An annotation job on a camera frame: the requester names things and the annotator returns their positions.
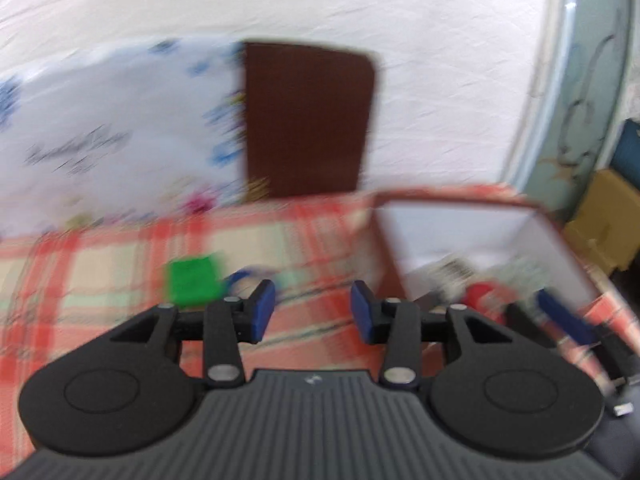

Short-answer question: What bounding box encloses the red plaid cloth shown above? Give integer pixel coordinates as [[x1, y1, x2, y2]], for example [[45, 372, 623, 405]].
[[0, 184, 626, 467]]

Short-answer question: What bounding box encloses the white barcoded packet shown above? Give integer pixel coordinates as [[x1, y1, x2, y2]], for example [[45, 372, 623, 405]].
[[434, 259, 477, 287]]

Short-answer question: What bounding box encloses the white printed plastic bag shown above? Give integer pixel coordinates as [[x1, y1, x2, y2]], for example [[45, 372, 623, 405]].
[[0, 37, 249, 239]]

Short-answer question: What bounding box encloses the red tape roll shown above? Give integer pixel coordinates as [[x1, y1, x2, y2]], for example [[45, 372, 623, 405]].
[[462, 282, 507, 312]]

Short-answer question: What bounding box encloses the brown box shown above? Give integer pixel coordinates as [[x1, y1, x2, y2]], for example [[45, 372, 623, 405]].
[[367, 187, 620, 362]]

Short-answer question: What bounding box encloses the frosted glass door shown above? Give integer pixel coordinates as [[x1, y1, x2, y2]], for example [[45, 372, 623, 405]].
[[504, 0, 632, 222]]

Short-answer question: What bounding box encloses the tan cardboard box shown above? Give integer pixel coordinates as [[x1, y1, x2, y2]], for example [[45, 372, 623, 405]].
[[564, 167, 640, 274]]

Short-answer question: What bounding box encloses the clear plastic bottle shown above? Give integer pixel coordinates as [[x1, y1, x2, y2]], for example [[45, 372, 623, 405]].
[[223, 265, 282, 306]]

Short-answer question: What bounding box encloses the green square block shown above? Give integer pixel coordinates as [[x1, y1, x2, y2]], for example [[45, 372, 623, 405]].
[[167, 254, 224, 309]]

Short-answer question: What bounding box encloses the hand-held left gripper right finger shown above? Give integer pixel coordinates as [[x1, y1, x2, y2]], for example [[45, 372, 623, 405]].
[[350, 281, 507, 389]]

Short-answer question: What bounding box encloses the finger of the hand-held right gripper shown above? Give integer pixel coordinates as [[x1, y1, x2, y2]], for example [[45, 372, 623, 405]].
[[505, 303, 563, 353], [534, 287, 608, 356]]

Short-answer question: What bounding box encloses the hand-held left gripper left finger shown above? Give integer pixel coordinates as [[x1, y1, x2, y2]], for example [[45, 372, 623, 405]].
[[110, 279, 277, 389]]

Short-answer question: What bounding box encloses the blue container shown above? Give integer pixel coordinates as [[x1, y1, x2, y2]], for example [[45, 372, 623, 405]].
[[612, 119, 640, 187]]

